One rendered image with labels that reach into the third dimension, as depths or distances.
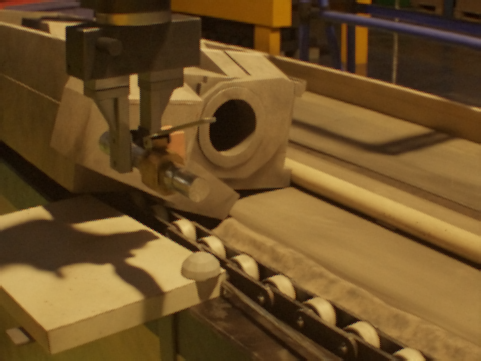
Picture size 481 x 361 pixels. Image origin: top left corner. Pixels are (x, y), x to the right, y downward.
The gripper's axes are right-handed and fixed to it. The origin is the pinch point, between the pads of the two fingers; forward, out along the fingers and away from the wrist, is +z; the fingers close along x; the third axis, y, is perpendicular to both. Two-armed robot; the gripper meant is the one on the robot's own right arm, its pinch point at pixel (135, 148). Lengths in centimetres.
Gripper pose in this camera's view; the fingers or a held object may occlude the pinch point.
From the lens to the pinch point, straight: 76.5
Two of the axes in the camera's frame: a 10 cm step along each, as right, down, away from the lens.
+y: 5.8, 2.8, -7.7
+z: -0.1, 9.4, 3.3
